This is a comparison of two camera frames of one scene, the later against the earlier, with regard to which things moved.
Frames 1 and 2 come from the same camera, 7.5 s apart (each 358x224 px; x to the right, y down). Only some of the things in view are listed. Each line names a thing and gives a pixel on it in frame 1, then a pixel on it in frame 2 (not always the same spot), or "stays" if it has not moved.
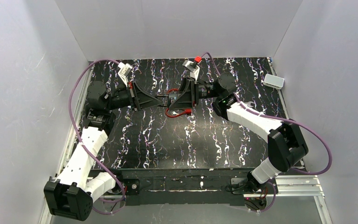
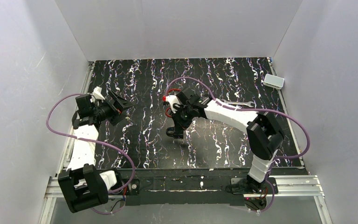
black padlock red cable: (171, 97) → (176, 131)
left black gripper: (133, 96) → (115, 105)
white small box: (273, 81) stays
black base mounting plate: (183, 186) stays
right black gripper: (192, 93) → (181, 118)
